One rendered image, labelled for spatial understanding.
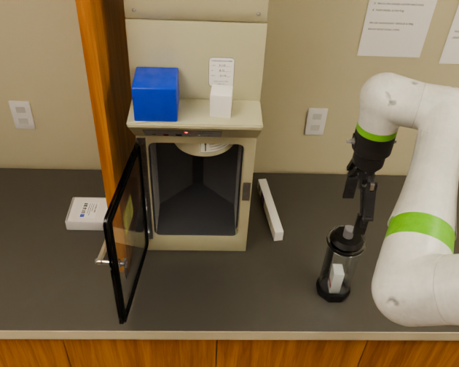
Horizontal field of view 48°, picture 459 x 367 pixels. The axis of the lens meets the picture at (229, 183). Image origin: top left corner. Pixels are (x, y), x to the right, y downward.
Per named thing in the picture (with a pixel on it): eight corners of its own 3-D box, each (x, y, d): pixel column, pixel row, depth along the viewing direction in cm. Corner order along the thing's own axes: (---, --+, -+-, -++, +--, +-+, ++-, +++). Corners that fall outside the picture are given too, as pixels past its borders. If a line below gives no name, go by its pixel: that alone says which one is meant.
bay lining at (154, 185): (160, 182, 179) (155, 94, 156) (234, 183, 181) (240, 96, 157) (154, 234, 161) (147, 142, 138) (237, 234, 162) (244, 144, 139)
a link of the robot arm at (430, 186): (394, 204, 90) (382, 236, 99) (463, 223, 87) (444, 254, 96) (429, 69, 109) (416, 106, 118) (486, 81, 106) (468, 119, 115)
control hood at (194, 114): (134, 129, 135) (130, 97, 128) (257, 132, 136) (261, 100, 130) (128, 156, 126) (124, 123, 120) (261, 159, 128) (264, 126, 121)
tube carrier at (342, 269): (312, 272, 160) (323, 224, 146) (347, 273, 161) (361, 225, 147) (318, 301, 152) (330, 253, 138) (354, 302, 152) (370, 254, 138)
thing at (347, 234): (326, 232, 147) (330, 215, 143) (358, 232, 147) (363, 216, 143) (331, 257, 140) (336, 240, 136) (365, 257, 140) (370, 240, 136)
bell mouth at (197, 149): (175, 119, 156) (174, 104, 152) (233, 121, 156) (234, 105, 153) (171, 156, 142) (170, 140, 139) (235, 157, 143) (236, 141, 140)
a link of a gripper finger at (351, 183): (347, 178, 136) (347, 177, 137) (342, 198, 141) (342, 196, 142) (358, 178, 136) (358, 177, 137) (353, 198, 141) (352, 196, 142)
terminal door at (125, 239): (148, 243, 161) (139, 140, 135) (122, 327, 138) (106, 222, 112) (146, 243, 161) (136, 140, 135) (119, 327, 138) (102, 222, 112)
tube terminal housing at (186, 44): (152, 197, 185) (136, -21, 134) (242, 199, 186) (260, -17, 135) (145, 250, 166) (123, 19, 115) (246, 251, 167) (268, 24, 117)
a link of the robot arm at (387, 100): (369, 58, 114) (360, 81, 107) (428, 70, 111) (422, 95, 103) (357, 112, 124) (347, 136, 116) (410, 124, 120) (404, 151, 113)
